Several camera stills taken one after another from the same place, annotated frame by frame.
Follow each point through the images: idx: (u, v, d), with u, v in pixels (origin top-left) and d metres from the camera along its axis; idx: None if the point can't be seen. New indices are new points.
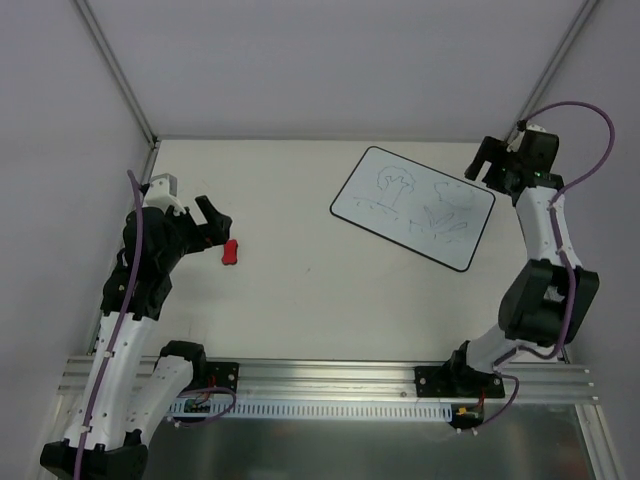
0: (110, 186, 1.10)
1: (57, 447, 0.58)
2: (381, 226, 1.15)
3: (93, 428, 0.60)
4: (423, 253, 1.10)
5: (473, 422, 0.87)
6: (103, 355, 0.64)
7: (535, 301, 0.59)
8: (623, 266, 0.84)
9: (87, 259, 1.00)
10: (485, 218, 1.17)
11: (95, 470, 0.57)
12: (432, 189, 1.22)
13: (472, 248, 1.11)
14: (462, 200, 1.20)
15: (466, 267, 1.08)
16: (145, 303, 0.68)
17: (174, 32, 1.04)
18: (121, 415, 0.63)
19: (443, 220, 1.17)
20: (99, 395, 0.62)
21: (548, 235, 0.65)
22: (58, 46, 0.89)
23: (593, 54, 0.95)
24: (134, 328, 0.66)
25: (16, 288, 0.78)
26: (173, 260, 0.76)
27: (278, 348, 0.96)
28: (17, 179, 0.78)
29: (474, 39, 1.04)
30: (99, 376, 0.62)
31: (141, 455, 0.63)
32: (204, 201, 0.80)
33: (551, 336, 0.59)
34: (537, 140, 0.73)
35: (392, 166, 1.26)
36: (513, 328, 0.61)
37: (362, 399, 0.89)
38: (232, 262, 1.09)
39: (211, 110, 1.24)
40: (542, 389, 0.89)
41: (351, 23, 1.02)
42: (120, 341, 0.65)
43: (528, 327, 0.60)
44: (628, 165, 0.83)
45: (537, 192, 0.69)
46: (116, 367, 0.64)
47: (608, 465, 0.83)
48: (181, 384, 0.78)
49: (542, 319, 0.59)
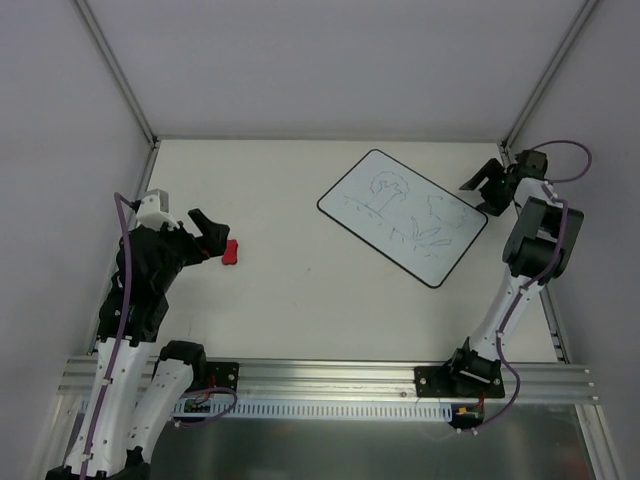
0: (109, 185, 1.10)
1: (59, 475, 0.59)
2: (365, 231, 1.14)
3: (94, 455, 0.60)
4: (397, 263, 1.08)
5: (473, 421, 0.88)
6: (101, 381, 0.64)
7: (532, 227, 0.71)
8: (624, 265, 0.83)
9: (87, 259, 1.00)
10: (472, 235, 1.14)
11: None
12: (425, 200, 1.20)
13: (452, 264, 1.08)
14: (454, 214, 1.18)
15: (438, 284, 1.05)
16: (142, 327, 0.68)
17: (175, 32, 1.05)
18: (122, 439, 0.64)
19: (428, 233, 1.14)
20: (99, 423, 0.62)
21: (542, 192, 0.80)
22: (58, 46, 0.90)
23: (594, 52, 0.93)
24: (132, 353, 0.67)
25: (16, 288, 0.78)
26: (170, 280, 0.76)
27: (278, 348, 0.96)
28: (17, 179, 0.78)
29: (473, 38, 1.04)
30: (99, 403, 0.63)
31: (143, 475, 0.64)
32: (198, 215, 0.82)
33: (544, 263, 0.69)
34: (530, 155, 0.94)
35: (390, 172, 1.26)
36: (513, 257, 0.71)
37: (362, 399, 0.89)
38: (232, 262, 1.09)
39: (210, 111, 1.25)
40: (541, 389, 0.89)
41: (349, 23, 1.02)
42: (116, 367, 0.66)
43: (527, 255, 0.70)
44: (628, 165, 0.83)
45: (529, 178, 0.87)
46: (115, 393, 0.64)
47: (608, 466, 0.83)
48: (181, 388, 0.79)
49: (538, 245, 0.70)
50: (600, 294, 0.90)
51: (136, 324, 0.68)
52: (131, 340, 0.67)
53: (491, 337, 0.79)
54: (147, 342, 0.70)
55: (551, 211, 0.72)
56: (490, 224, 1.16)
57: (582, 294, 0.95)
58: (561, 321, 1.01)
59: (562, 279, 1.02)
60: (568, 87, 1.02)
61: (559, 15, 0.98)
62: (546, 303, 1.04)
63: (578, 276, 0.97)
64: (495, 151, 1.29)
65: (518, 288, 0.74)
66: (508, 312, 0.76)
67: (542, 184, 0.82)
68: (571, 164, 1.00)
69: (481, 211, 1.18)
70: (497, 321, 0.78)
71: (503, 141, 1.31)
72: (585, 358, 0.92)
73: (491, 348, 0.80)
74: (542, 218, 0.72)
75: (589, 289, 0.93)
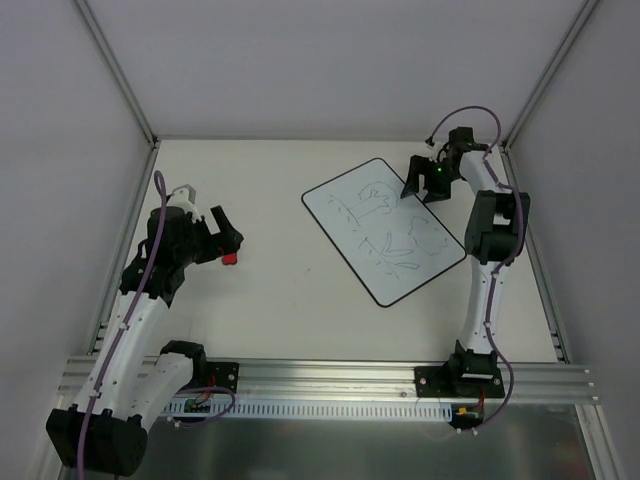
0: (109, 185, 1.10)
1: (65, 411, 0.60)
2: (339, 237, 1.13)
3: (102, 395, 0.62)
4: (356, 274, 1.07)
5: (472, 421, 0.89)
6: (119, 326, 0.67)
7: (486, 218, 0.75)
8: (624, 265, 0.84)
9: (87, 258, 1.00)
10: (444, 266, 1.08)
11: (101, 437, 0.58)
12: (409, 219, 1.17)
13: (408, 289, 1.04)
14: (433, 242, 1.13)
15: (387, 303, 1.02)
16: (161, 287, 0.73)
17: (175, 31, 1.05)
18: (129, 388, 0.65)
19: (399, 252, 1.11)
20: (110, 365, 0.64)
21: (484, 172, 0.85)
22: (58, 46, 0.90)
23: (594, 52, 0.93)
24: (150, 305, 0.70)
25: (16, 288, 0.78)
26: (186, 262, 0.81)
27: (279, 347, 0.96)
28: (18, 179, 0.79)
29: (473, 39, 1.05)
30: (114, 345, 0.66)
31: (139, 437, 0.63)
32: (218, 212, 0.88)
33: (508, 248, 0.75)
34: (457, 133, 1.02)
35: (385, 183, 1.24)
36: (476, 249, 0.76)
37: (362, 399, 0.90)
38: (232, 262, 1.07)
39: (211, 111, 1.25)
40: (545, 389, 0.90)
41: (349, 23, 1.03)
42: (135, 316, 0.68)
43: (489, 245, 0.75)
44: (628, 164, 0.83)
45: (470, 151, 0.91)
46: (130, 339, 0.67)
47: (608, 466, 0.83)
48: (183, 377, 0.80)
49: (496, 234, 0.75)
50: (600, 293, 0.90)
51: (156, 281, 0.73)
52: (151, 293, 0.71)
53: (481, 330, 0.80)
54: (163, 302, 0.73)
55: (501, 197, 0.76)
56: None
57: (582, 294, 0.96)
58: (561, 321, 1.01)
59: (562, 278, 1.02)
60: (567, 87, 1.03)
61: (559, 15, 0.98)
62: (546, 303, 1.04)
63: (578, 276, 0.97)
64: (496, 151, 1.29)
65: (490, 273, 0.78)
66: (490, 298, 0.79)
67: (483, 162, 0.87)
68: (570, 164, 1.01)
69: (460, 244, 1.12)
70: (481, 313, 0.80)
71: (503, 141, 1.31)
72: (586, 357, 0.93)
73: (484, 342, 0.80)
74: (495, 206, 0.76)
75: (588, 289, 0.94)
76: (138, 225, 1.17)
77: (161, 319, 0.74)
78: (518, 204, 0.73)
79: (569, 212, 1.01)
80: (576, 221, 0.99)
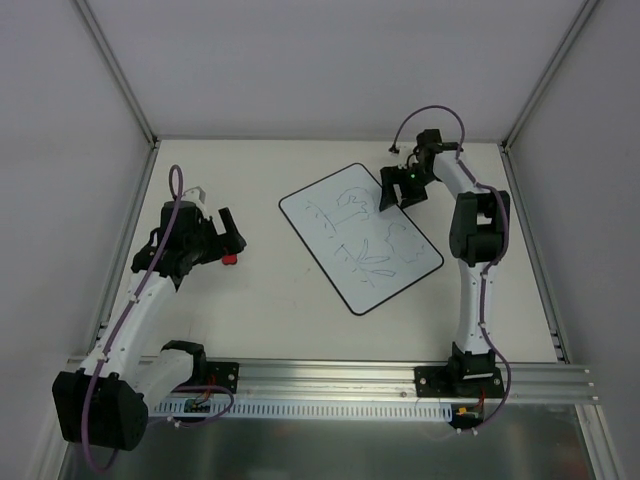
0: (109, 185, 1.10)
1: (72, 375, 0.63)
2: (316, 244, 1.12)
3: (109, 360, 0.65)
4: (330, 282, 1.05)
5: (472, 421, 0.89)
6: (129, 298, 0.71)
7: (469, 219, 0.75)
8: (623, 265, 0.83)
9: (87, 258, 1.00)
10: (422, 272, 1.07)
11: (106, 401, 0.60)
12: (387, 225, 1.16)
13: (383, 298, 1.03)
14: (410, 249, 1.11)
15: (361, 313, 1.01)
16: (172, 267, 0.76)
17: (174, 30, 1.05)
18: (134, 358, 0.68)
19: (375, 259, 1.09)
20: (119, 334, 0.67)
21: (461, 173, 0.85)
22: (58, 46, 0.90)
23: (594, 51, 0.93)
24: (159, 282, 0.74)
25: (16, 287, 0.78)
26: (195, 254, 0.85)
27: (279, 348, 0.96)
28: (17, 179, 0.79)
29: (473, 38, 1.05)
30: (123, 316, 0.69)
31: (140, 413, 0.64)
32: (226, 213, 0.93)
33: (495, 246, 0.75)
34: (425, 135, 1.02)
35: (364, 189, 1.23)
36: (464, 252, 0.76)
37: (362, 399, 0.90)
38: (232, 262, 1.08)
39: (211, 111, 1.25)
40: (546, 389, 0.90)
41: (349, 23, 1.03)
42: (144, 291, 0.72)
43: (476, 246, 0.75)
44: (628, 163, 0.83)
45: (442, 153, 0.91)
46: (139, 311, 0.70)
47: (609, 466, 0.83)
48: (185, 371, 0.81)
49: (482, 234, 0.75)
50: (601, 293, 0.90)
51: (168, 261, 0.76)
52: (161, 273, 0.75)
53: (477, 331, 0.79)
54: (172, 284, 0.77)
55: (481, 197, 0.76)
56: None
57: (582, 294, 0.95)
58: (561, 321, 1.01)
59: (562, 278, 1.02)
60: (567, 87, 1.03)
61: (559, 14, 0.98)
62: (546, 303, 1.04)
63: (578, 276, 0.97)
64: (496, 151, 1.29)
65: (479, 274, 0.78)
66: (482, 298, 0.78)
67: (458, 163, 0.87)
68: (570, 163, 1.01)
69: (438, 251, 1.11)
70: (475, 314, 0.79)
71: (504, 141, 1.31)
72: (586, 358, 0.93)
73: (481, 342, 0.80)
74: (477, 207, 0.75)
75: (588, 289, 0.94)
76: (138, 225, 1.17)
77: (168, 299, 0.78)
78: (499, 202, 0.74)
79: (569, 212, 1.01)
80: (576, 221, 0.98)
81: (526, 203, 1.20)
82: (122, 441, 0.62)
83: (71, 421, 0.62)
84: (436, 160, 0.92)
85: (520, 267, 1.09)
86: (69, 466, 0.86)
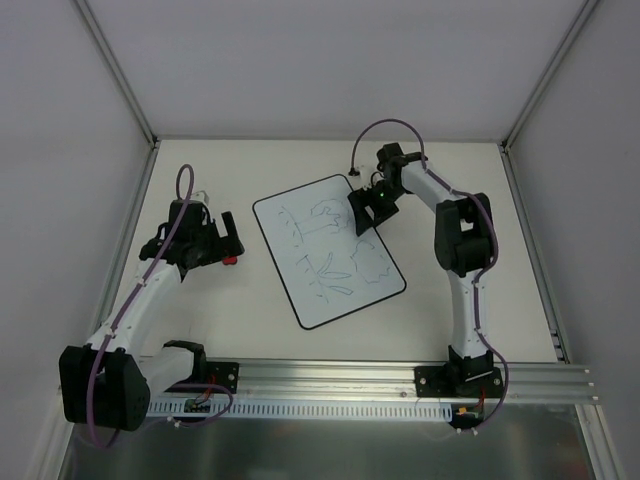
0: (109, 185, 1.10)
1: (79, 350, 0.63)
2: (279, 252, 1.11)
3: (116, 337, 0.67)
4: (285, 292, 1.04)
5: (473, 421, 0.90)
6: (137, 281, 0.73)
7: (453, 229, 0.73)
8: (623, 266, 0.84)
9: (87, 258, 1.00)
10: (377, 296, 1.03)
11: (112, 375, 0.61)
12: (357, 240, 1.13)
13: (333, 316, 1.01)
14: (373, 269, 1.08)
15: (308, 328, 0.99)
16: (179, 256, 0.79)
17: (174, 31, 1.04)
18: (139, 339, 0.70)
19: (335, 274, 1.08)
20: (126, 313, 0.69)
21: (432, 182, 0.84)
22: (58, 44, 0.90)
23: (593, 52, 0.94)
24: (167, 269, 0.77)
25: (17, 288, 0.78)
26: (200, 251, 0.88)
27: (279, 348, 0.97)
28: (18, 180, 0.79)
29: (473, 38, 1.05)
30: (131, 297, 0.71)
31: (143, 395, 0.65)
32: (229, 217, 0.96)
33: (484, 251, 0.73)
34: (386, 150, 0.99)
35: (341, 202, 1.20)
36: (454, 262, 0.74)
37: (362, 399, 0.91)
38: (232, 263, 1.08)
39: (211, 111, 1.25)
40: (546, 389, 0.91)
41: (349, 23, 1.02)
42: (152, 275, 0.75)
43: (465, 255, 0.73)
44: (628, 164, 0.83)
45: (409, 165, 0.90)
46: (147, 294, 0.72)
47: (609, 466, 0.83)
48: (186, 368, 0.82)
49: (469, 241, 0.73)
50: (600, 294, 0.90)
51: (176, 251, 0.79)
52: (169, 261, 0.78)
53: (474, 337, 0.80)
54: (178, 273, 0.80)
55: (459, 204, 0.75)
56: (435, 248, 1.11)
57: (581, 294, 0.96)
58: (561, 321, 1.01)
59: (562, 278, 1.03)
60: (567, 87, 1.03)
61: (559, 16, 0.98)
62: (546, 303, 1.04)
63: (578, 276, 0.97)
64: (496, 152, 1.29)
65: (471, 282, 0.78)
66: (476, 304, 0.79)
67: (427, 172, 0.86)
68: (570, 163, 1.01)
69: (401, 275, 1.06)
70: (470, 321, 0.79)
71: (503, 141, 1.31)
72: (585, 357, 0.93)
73: (478, 345, 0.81)
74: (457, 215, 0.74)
75: (587, 289, 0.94)
76: (138, 225, 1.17)
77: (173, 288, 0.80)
78: (478, 205, 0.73)
79: (569, 212, 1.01)
80: (576, 221, 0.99)
81: (526, 204, 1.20)
82: (124, 420, 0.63)
83: (75, 398, 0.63)
84: (404, 173, 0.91)
85: (520, 267, 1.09)
86: (69, 467, 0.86)
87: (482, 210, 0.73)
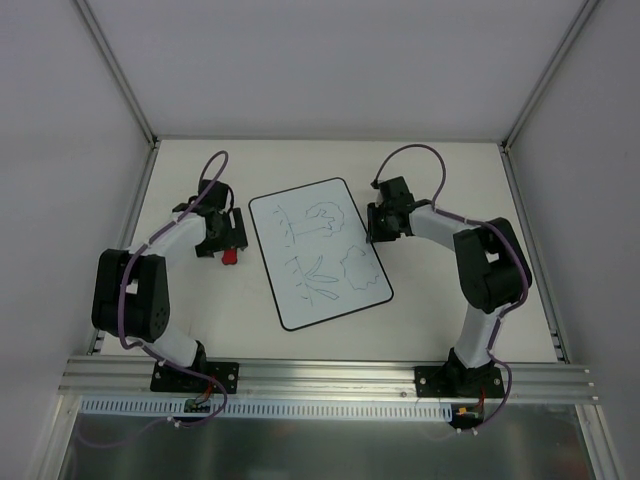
0: (109, 185, 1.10)
1: (114, 255, 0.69)
2: (270, 252, 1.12)
3: (151, 247, 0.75)
4: (273, 291, 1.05)
5: (473, 421, 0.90)
6: (171, 219, 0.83)
7: (479, 262, 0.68)
8: (623, 266, 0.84)
9: (87, 257, 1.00)
10: (362, 303, 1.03)
11: (146, 274, 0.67)
12: (348, 246, 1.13)
13: (316, 320, 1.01)
14: (361, 276, 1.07)
15: (292, 329, 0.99)
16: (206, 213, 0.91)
17: (174, 30, 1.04)
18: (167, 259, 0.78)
19: (323, 278, 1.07)
20: (161, 236, 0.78)
21: (444, 220, 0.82)
22: (58, 42, 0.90)
23: (594, 52, 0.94)
24: (197, 220, 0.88)
25: (17, 288, 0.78)
26: (221, 225, 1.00)
27: (279, 348, 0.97)
28: (17, 179, 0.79)
29: (473, 39, 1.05)
30: (168, 227, 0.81)
31: (164, 307, 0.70)
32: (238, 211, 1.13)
33: (516, 282, 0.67)
34: (392, 185, 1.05)
35: (336, 205, 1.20)
36: (488, 299, 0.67)
37: (362, 399, 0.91)
38: (232, 262, 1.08)
39: (212, 110, 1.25)
40: (546, 389, 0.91)
41: (350, 22, 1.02)
42: (185, 220, 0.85)
43: (498, 288, 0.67)
44: (628, 165, 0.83)
45: (420, 209, 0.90)
46: (179, 230, 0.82)
47: (609, 466, 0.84)
48: (189, 353, 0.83)
49: (497, 271, 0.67)
50: (599, 294, 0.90)
51: (203, 210, 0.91)
52: (198, 214, 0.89)
53: (482, 353, 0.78)
54: (204, 226, 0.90)
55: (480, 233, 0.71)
56: (430, 254, 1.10)
57: (581, 294, 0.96)
58: (561, 321, 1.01)
59: (562, 278, 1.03)
60: (566, 88, 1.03)
61: (559, 16, 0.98)
62: (546, 303, 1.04)
63: (578, 275, 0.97)
64: (496, 152, 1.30)
65: (496, 317, 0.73)
66: (493, 333, 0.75)
67: (436, 213, 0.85)
68: (569, 163, 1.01)
69: (388, 283, 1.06)
70: (483, 342, 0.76)
71: (503, 141, 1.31)
72: (585, 357, 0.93)
73: (484, 357, 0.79)
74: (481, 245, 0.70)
75: (587, 288, 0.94)
76: (138, 225, 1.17)
77: (186, 247, 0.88)
78: (498, 231, 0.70)
79: (569, 212, 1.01)
80: (576, 220, 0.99)
81: (526, 204, 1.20)
82: (148, 326, 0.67)
83: (104, 302, 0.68)
84: (418, 218, 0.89)
85: None
86: (69, 467, 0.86)
87: (504, 239, 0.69)
